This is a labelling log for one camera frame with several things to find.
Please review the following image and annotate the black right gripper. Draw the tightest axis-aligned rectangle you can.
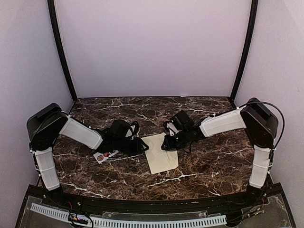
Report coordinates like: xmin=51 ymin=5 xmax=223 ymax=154
xmin=161 ymin=129 xmax=190 ymax=151

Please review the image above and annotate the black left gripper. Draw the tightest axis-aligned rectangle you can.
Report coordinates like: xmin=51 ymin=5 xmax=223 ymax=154
xmin=114 ymin=137 xmax=149 ymax=155

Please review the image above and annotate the cream paper envelope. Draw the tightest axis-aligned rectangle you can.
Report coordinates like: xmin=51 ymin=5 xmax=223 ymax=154
xmin=142 ymin=133 xmax=179 ymax=174

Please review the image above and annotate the white sticker sheet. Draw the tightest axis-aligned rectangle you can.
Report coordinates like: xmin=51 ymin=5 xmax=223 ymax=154
xmin=93 ymin=151 xmax=118 ymax=164

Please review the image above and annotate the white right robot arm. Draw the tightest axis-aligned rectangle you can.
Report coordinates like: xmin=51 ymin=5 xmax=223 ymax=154
xmin=161 ymin=98 xmax=282 ymax=206

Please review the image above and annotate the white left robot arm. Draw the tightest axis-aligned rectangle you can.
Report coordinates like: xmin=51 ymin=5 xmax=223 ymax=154
xmin=26 ymin=103 xmax=149 ymax=207

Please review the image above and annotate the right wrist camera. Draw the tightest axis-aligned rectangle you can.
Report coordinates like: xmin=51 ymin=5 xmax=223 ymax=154
xmin=163 ymin=121 xmax=179 ymax=136

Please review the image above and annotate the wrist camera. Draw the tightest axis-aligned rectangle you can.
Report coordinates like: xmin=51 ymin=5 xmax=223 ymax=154
xmin=163 ymin=121 xmax=179 ymax=136
xmin=125 ymin=121 xmax=140 ymax=139

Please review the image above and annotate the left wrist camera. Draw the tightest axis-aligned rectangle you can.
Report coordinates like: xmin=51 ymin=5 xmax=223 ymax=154
xmin=125 ymin=121 xmax=140 ymax=139

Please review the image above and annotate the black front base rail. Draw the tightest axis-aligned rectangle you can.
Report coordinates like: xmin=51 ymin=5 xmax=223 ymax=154
xmin=37 ymin=188 xmax=268 ymax=215

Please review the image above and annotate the white slotted cable duct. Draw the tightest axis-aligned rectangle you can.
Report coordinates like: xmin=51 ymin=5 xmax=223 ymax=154
xmin=30 ymin=203 xmax=227 ymax=228

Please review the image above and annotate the black right corner post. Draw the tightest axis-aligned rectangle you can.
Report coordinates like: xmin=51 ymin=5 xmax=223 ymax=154
xmin=229 ymin=0 xmax=258 ymax=104

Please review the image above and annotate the black corner post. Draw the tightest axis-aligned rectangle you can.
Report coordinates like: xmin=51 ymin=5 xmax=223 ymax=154
xmin=47 ymin=0 xmax=78 ymax=103
xmin=229 ymin=0 xmax=258 ymax=104

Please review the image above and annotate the black left corner post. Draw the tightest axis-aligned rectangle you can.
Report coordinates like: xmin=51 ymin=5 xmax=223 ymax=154
xmin=47 ymin=0 xmax=78 ymax=103

